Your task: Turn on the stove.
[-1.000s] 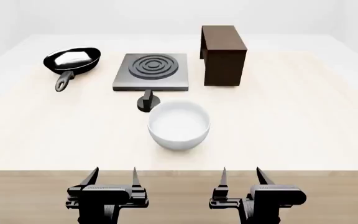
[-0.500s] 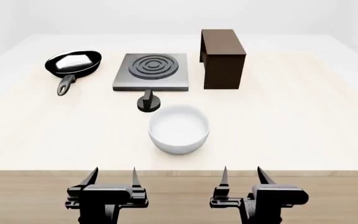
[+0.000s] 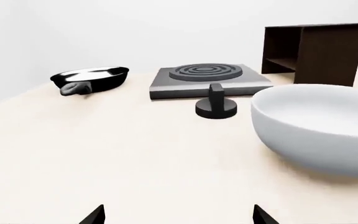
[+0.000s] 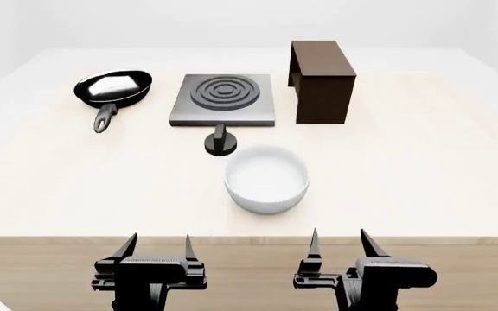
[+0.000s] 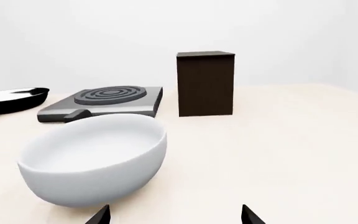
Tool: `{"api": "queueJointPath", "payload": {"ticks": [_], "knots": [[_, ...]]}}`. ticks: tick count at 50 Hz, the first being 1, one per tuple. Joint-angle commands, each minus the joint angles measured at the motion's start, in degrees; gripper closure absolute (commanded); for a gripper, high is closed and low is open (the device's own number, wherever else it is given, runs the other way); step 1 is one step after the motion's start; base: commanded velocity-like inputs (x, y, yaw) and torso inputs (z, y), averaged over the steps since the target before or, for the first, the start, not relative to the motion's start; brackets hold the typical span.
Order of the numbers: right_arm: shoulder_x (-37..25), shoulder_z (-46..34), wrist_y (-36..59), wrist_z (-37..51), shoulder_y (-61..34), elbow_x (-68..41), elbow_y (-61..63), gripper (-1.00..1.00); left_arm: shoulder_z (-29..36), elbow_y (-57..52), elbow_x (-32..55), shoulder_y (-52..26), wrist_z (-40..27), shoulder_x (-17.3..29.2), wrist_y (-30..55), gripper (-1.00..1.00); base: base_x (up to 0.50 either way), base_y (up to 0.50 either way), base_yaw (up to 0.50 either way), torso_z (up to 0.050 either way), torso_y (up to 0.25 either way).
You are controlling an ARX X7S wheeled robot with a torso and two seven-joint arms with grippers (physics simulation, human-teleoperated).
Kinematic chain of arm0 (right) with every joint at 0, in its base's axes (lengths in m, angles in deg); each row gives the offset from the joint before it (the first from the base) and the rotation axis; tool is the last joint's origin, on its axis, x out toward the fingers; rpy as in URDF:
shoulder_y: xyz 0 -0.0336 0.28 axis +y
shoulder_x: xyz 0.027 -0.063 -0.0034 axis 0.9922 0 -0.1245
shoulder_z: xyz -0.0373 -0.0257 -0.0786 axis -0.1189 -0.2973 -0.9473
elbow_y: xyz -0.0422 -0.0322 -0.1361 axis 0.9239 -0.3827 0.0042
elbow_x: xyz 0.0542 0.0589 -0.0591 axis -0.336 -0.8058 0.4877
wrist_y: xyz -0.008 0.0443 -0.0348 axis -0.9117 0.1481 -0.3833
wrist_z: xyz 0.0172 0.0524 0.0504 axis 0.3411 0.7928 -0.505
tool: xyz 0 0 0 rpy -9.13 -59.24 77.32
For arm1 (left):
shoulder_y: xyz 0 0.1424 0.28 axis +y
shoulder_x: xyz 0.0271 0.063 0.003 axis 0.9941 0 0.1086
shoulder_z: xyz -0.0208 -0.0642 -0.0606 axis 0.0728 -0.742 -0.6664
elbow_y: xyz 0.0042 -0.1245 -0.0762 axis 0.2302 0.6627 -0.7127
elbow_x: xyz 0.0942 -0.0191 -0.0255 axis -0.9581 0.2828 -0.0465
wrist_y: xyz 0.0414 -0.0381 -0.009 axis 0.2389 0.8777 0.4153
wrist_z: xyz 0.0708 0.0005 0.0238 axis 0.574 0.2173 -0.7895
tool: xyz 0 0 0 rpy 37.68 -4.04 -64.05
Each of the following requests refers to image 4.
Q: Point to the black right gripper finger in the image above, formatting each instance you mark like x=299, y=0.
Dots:
x=313, y=256
x=372, y=246

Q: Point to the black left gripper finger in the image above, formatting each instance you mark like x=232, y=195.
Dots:
x=119, y=254
x=189, y=251

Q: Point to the black stove knob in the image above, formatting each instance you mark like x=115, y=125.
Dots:
x=220, y=142

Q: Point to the grey stove plate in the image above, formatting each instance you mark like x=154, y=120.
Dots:
x=223, y=100

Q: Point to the white bowl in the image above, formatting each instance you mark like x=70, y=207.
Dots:
x=266, y=179

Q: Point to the black frying pan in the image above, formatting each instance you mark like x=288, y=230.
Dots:
x=113, y=89

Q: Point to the dark brown wooden cabinet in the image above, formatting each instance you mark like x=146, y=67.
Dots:
x=322, y=84

